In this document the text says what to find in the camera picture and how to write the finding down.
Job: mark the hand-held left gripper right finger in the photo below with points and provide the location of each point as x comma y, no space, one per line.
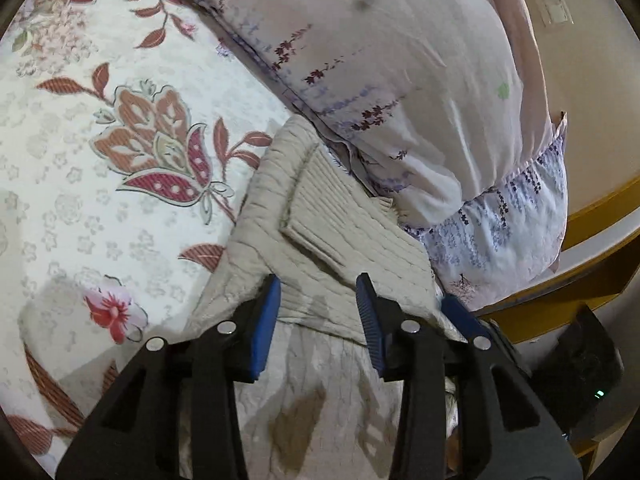
371,325

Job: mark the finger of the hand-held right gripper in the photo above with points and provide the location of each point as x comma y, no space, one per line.
460,314

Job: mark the pale purple-flowered pillow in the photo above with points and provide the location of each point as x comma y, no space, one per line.
400,70

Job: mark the beige knit sweater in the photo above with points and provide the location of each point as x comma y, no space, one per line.
320,240

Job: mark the floral bed sheet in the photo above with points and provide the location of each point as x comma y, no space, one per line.
100,170

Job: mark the white wall switch plate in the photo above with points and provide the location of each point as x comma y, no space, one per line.
551,2

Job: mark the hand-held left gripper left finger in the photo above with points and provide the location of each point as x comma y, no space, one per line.
264,327

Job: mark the pink pillow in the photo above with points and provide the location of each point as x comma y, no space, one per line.
515,25

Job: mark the yellow wooden bed frame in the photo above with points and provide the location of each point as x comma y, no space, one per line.
595,270

